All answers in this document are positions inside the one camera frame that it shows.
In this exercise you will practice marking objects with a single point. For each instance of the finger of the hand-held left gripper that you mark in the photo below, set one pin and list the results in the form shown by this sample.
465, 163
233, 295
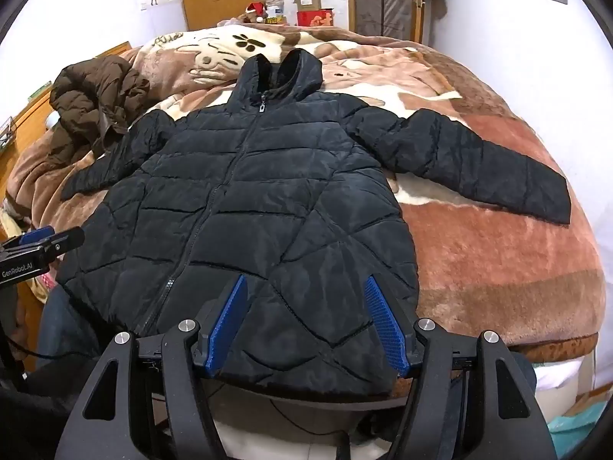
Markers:
36, 235
67, 239

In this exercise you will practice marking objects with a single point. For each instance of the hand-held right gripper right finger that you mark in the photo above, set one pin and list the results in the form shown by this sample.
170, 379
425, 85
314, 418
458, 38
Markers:
383, 326

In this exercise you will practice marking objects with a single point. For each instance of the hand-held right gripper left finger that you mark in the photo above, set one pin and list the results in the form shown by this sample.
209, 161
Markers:
230, 326

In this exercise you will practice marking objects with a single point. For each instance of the black puffer jacket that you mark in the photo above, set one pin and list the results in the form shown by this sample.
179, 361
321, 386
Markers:
263, 201

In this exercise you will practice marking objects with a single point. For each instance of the pink patterned sheet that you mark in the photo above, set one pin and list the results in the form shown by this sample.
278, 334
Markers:
40, 287

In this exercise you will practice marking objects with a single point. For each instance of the person's jeans leg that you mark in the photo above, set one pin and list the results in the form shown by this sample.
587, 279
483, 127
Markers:
72, 326

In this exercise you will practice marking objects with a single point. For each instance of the brown printed blanket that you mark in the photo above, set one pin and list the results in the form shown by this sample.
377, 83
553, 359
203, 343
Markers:
479, 249

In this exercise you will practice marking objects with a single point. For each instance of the brown puffer jacket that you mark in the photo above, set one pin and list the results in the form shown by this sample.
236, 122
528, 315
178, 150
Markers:
91, 96

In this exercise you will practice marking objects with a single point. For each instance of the red santa hat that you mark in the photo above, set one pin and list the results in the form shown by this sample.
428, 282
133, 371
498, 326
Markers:
255, 9

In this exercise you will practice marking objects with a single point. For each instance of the clear plastic jar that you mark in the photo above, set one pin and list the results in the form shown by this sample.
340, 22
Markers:
274, 5

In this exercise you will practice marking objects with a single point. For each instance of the red box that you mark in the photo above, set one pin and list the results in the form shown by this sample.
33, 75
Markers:
316, 18

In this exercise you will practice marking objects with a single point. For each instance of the cardboard box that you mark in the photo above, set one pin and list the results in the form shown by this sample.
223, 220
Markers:
307, 1

